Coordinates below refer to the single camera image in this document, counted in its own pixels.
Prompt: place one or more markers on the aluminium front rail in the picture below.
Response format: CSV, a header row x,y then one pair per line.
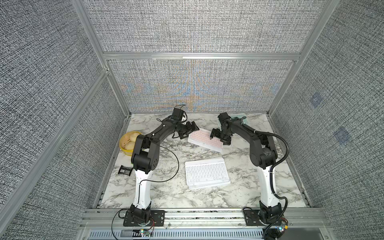
x,y
206,218

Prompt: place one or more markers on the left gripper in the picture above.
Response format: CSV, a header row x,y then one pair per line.
x,y
190,130

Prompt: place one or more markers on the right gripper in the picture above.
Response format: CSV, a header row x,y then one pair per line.
x,y
215,131

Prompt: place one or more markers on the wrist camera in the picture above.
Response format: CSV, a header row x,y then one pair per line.
x,y
178,115
223,117

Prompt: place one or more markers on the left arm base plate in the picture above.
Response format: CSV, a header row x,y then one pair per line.
x,y
142,218

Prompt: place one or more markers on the steamed bun near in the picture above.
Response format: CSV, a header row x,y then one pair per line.
x,y
129,146

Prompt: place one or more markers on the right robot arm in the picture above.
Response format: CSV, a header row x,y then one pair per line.
x,y
263,154

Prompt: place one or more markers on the pink keyboard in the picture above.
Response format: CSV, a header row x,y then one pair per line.
x,y
202,138

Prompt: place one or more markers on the white keyboard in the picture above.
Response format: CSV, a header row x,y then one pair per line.
x,y
207,171

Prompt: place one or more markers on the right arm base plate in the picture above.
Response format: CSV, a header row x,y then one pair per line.
x,y
256,217

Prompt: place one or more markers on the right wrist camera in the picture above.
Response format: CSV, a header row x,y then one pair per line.
x,y
223,117

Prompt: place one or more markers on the green keyboard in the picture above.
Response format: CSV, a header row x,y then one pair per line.
x,y
245,121

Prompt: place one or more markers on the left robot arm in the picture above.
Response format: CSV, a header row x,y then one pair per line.
x,y
145,158

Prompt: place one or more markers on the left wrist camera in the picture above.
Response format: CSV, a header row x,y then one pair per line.
x,y
178,115

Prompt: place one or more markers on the yellow keyboard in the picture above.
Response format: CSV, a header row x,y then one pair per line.
x,y
202,186

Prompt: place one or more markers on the yellow bamboo steamer basket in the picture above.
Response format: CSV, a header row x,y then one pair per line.
x,y
128,141

